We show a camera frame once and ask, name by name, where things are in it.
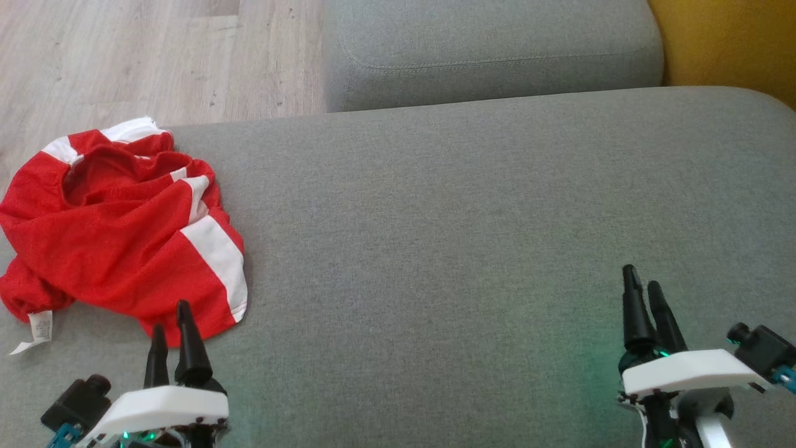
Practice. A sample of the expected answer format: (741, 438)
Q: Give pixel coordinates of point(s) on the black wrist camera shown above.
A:
(762, 351)
(74, 404)

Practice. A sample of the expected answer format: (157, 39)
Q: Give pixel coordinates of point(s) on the red garment with white bands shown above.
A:
(112, 249)

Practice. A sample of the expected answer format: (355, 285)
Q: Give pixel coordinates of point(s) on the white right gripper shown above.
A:
(690, 370)

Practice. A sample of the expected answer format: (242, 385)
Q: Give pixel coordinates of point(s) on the large grey sofa seat cushion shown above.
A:
(435, 249)

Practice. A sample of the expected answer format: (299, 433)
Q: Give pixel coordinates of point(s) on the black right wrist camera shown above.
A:
(762, 351)

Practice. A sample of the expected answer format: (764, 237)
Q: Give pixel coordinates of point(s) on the wide yellow sofa backrest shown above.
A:
(734, 37)

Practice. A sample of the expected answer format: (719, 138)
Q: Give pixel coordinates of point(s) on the white grey right arm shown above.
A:
(709, 429)

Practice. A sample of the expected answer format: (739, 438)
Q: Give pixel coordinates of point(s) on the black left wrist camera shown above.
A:
(74, 404)

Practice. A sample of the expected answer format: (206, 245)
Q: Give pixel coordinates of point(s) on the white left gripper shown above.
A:
(161, 407)

